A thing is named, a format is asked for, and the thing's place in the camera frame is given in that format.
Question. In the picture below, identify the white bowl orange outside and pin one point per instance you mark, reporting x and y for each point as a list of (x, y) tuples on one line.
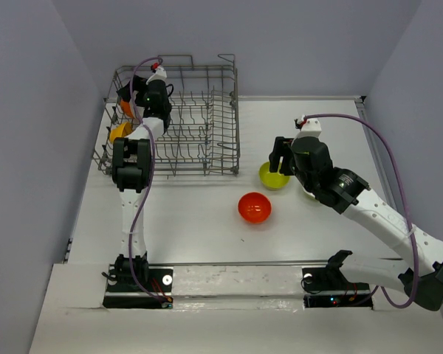
[(126, 107)]

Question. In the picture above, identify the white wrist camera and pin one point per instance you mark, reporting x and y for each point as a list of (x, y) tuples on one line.
[(307, 127), (158, 73)]

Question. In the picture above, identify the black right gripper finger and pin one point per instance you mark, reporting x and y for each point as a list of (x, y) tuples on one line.
[(280, 144), (287, 167)]

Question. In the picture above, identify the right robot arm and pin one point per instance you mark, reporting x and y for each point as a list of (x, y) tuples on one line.
[(418, 272)]

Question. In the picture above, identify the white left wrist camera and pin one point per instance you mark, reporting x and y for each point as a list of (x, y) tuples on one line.
[(158, 73)]

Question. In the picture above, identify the red orange bowl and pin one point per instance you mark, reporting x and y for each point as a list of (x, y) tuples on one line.
[(254, 207)]

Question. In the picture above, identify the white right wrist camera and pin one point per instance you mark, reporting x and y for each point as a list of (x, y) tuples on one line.
[(307, 127)]

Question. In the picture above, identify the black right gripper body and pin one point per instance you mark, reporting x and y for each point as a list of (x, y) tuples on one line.
[(300, 173)]

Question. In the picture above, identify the grey wire dish rack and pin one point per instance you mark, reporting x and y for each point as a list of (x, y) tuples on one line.
[(203, 136)]

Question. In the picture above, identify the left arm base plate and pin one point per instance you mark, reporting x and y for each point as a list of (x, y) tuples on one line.
[(126, 294)]

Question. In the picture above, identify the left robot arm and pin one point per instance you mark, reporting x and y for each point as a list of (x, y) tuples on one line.
[(132, 171)]

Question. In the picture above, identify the yellow bowl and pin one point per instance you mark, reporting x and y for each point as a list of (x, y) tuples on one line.
[(121, 131)]

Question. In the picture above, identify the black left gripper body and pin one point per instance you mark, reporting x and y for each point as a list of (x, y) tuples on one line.
[(141, 99)]

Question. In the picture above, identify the lime green bowl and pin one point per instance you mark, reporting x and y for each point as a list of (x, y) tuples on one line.
[(272, 181)]

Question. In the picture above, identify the white bowl green outside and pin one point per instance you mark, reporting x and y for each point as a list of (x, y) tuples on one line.
[(309, 191)]

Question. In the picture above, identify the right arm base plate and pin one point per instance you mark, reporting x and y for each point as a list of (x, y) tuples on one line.
[(323, 289)]

